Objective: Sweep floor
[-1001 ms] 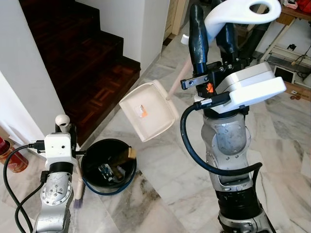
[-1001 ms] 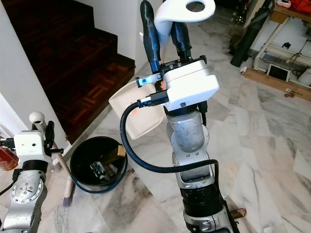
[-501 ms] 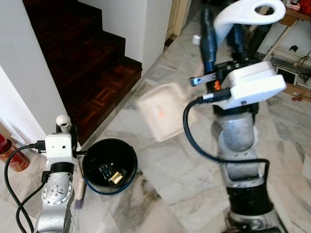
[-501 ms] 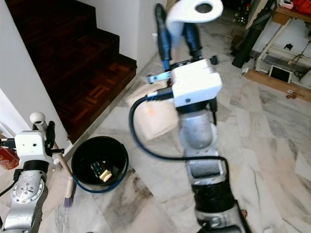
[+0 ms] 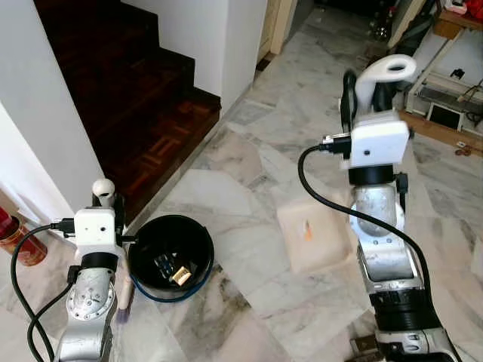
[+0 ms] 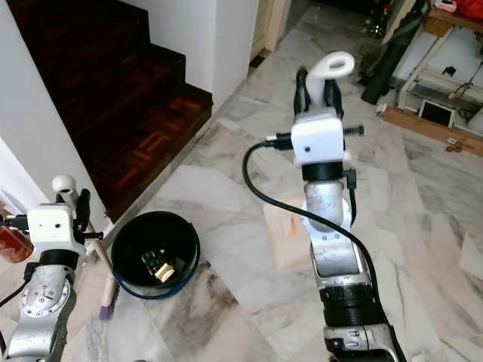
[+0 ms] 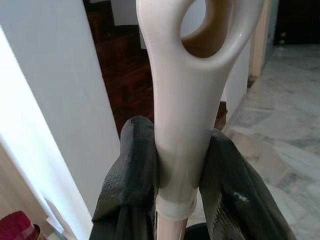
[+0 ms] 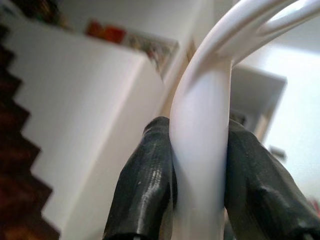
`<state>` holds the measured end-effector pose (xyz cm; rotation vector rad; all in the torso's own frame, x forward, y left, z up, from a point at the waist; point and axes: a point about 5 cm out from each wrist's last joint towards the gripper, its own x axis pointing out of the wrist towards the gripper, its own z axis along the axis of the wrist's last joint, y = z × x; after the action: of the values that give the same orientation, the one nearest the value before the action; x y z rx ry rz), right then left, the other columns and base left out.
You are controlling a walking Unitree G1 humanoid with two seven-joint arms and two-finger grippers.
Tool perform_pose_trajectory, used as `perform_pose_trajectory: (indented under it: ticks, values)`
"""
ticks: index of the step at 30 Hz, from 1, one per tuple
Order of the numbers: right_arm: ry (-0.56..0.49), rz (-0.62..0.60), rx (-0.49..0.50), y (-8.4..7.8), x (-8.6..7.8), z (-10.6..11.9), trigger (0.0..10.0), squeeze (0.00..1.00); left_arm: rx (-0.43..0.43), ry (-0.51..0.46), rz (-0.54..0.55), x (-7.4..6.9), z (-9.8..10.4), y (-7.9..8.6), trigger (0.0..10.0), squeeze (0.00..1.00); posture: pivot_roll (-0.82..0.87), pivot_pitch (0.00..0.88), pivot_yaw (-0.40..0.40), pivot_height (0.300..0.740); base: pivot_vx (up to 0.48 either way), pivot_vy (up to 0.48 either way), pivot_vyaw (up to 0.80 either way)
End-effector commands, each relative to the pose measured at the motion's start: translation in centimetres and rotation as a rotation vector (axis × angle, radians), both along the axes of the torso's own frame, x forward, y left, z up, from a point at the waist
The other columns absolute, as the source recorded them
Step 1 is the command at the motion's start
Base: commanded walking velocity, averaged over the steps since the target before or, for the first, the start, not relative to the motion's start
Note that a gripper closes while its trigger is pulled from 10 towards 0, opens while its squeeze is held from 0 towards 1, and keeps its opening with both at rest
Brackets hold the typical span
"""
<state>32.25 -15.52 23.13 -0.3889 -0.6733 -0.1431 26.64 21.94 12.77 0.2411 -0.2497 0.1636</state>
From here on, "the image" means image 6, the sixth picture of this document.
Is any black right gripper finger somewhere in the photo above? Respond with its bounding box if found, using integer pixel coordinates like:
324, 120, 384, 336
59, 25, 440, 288
323, 74, 346, 112
294, 66, 309, 115

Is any gold strip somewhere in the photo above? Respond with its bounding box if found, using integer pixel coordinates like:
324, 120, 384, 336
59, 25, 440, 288
154, 259, 179, 284

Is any black flexible tube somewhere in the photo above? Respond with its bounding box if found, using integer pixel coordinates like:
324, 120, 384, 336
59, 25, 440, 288
360, 0, 429, 106

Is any red-capped spray can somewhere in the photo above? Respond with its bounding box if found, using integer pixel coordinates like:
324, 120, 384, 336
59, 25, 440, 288
0, 218, 35, 264

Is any brown wooden base board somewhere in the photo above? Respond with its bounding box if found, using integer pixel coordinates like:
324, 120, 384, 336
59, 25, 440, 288
379, 105, 483, 156

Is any black round bucket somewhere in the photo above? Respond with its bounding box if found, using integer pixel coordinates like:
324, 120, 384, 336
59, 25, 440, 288
111, 210, 202, 301

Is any white-framed small screen device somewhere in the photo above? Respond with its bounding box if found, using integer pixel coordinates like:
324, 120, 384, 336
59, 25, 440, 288
418, 97, 458, 130

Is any dark wooden staircase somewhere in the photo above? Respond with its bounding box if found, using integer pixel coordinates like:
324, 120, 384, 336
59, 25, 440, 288
8, 0, 214, 221

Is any white metal rack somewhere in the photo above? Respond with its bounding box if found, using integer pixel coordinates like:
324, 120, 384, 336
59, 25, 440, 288
395, 8, 483, 130

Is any red plastic item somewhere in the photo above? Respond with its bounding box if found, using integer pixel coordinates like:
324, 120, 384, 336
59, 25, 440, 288
433, 0, 483, 13

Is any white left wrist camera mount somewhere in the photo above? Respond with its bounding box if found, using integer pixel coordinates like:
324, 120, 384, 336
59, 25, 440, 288
27, 203, 82, 254

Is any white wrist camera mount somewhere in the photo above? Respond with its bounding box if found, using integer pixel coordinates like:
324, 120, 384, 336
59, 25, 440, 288
290, 109, 352, 164
27, 203, 82, 254

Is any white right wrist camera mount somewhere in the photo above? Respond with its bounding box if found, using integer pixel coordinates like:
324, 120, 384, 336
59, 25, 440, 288
290, 109, 352, 164

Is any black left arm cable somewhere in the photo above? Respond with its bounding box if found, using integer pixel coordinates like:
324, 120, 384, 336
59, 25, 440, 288
0, 215, 33, 311

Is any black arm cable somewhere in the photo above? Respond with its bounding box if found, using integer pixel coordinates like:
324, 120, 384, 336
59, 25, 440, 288
0, 215, 33, 311
242, 132, 380, 303

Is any beige door frame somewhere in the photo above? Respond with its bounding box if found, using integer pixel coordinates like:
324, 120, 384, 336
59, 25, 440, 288
248, 0, 288, 66

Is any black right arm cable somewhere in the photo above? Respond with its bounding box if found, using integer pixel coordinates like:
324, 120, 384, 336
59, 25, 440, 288
242, 132, 380, 303

